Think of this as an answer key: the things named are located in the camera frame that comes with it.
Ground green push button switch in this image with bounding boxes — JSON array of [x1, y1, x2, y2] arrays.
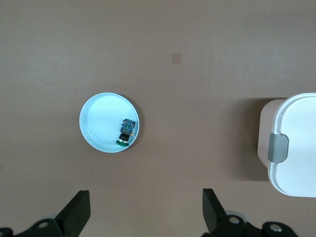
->
[[115, 118, 137, 148]]

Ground white lunch box grey clips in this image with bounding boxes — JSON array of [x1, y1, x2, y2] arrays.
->
[[257, 92, 316, 198]]

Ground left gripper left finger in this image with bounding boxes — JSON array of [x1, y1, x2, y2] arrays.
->
[[0, 190, 91, 237]]

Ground light blue round plate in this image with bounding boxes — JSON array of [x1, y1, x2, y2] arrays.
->
[[79, 92, 141, 154]]

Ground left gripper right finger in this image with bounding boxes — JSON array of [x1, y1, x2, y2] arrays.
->
[[201, 188, 299, 237]]

